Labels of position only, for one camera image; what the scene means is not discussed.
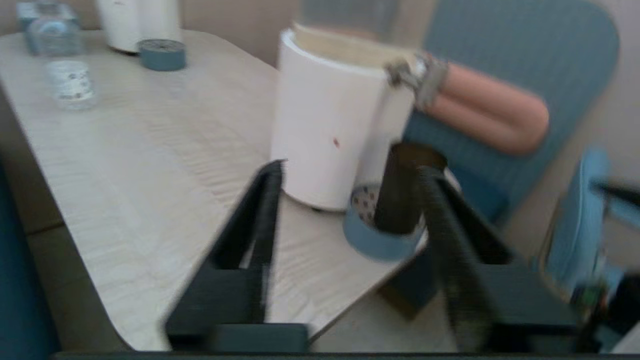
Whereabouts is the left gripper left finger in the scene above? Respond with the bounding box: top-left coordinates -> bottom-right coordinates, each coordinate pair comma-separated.
165,159 -> 311,353

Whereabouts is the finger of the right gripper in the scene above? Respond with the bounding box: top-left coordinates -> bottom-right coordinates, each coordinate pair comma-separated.
592,180 -> 640,207

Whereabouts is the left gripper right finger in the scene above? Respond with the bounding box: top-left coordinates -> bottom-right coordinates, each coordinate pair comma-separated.
416,165 -> 583,353

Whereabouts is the light blue chair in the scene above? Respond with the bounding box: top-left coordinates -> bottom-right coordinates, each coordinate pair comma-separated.
544,147 -> 640,306

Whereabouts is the large blue steel drip tray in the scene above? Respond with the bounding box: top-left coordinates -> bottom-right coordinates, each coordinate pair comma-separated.
343,182 -> 432,264

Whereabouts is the pink bolster cushion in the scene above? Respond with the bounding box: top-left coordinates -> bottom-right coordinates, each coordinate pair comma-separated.
424,62 -> 551,157

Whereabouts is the teal upholstered booth bench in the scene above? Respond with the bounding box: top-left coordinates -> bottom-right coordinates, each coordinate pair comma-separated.
0,160 -> 63,360
300,0 -> 622,322

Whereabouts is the clear water dispenser white base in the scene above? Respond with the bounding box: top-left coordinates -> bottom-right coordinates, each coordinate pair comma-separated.
270,22 -> 427,213

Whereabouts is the small blue drip tray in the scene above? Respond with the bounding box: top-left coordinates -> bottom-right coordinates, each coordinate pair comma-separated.
137,39 -> 187,72

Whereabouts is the clear plastic bottle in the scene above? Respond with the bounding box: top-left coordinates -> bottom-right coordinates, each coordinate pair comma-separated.
26,15 -> 99,112

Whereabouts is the dark drink dispenser white base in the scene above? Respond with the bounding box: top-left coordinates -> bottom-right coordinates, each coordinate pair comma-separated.
95,0 -> 182,54

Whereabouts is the blue tissue box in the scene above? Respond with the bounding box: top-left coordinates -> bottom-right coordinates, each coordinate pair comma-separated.
15,0 -> 80,32

